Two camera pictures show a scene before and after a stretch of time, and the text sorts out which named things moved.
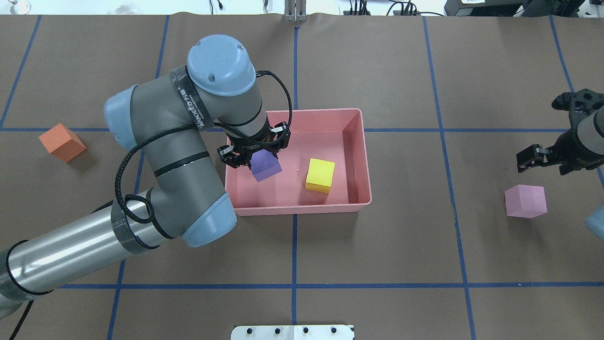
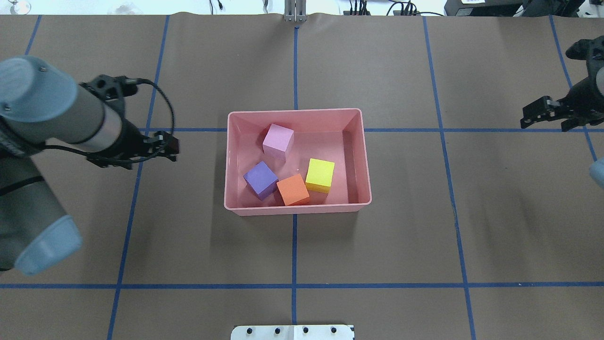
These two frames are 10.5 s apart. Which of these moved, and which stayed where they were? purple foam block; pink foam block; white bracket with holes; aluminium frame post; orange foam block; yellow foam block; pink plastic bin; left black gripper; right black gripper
Moved: orange foam block; purple foam block; left black gripper; pink foam block; right black gripper
Stayed: pink plastic bin; aluminium frame post; yellow foam block; white bracket with holes
